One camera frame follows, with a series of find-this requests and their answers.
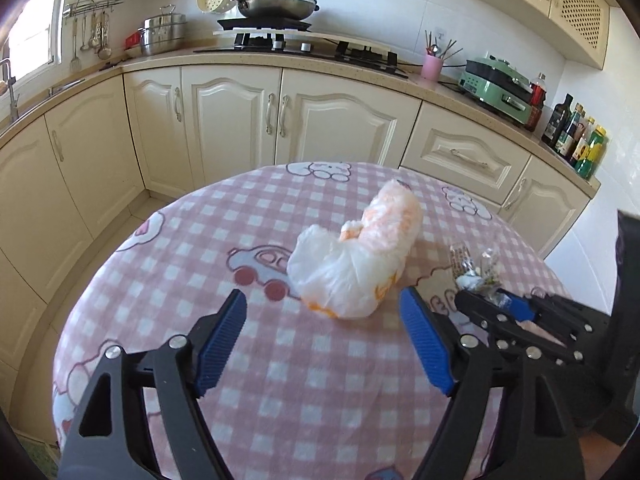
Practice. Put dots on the hanging steel spatula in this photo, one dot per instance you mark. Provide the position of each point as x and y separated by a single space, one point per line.
75 60

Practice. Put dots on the beige countertop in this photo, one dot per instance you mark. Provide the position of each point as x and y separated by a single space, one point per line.
165 57

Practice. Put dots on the steel frying pan with lid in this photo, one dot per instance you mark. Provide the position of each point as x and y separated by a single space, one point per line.
280 5

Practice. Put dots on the brown sauce bottle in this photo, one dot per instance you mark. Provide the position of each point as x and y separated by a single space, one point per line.
581 147

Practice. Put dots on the dark sauce bottle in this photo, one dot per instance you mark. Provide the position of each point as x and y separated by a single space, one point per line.
570 135

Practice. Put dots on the yellow green bottle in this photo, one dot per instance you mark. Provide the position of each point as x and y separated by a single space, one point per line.
594 155

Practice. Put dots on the dark oil bottle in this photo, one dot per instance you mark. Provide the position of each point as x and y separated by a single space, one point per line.
556 125

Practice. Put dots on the steel sink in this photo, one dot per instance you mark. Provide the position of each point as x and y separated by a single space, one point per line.
65 87

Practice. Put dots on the green patterned mat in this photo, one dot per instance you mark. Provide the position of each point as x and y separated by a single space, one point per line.
37 460

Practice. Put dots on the green electric cooker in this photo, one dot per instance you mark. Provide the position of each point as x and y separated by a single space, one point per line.
495 87

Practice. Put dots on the steel faucet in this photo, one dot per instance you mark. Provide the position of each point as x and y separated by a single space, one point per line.
11 90

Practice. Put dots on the pink checkered tablecloth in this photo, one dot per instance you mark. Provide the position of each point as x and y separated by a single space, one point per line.
300 400

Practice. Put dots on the black gas stove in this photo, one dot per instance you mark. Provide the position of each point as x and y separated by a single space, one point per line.
320 50

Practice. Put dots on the hanging steel skimmer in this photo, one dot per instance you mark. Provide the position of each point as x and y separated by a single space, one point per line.
104 50

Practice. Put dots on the steel stock pot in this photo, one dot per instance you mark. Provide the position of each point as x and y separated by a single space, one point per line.
162 35

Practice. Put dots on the pink utensil cup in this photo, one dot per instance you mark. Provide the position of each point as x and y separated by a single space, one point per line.
432 67

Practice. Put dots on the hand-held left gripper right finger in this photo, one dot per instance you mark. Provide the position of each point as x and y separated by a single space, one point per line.
425 340

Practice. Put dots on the white wall outlet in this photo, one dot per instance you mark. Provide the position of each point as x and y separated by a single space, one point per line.
441 33

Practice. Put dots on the clear plastic wrapper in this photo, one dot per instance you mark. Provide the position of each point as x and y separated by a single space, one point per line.
475 270

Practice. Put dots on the red sauce bottle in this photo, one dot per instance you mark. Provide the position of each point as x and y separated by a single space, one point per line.
536 105

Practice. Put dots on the bundle of chopsticks and spoons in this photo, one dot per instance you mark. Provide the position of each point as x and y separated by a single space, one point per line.
442 49

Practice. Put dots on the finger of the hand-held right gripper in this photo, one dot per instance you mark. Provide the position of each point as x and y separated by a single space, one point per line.
522 310
480 312

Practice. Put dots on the hanging steel ladle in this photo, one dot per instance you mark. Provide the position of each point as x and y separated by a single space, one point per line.
85 45

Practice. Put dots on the orange and white plastic bag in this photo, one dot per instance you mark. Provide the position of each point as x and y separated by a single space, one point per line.
350 270

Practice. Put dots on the cream lower cabinets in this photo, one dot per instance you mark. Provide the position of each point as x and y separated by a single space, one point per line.
230 120

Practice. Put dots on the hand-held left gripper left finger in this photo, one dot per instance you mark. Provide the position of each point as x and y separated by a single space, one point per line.
220 345

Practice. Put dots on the window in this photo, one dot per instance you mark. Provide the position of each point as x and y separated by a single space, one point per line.
30 25

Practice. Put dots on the red bowl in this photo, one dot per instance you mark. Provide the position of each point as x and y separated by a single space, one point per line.
132 41

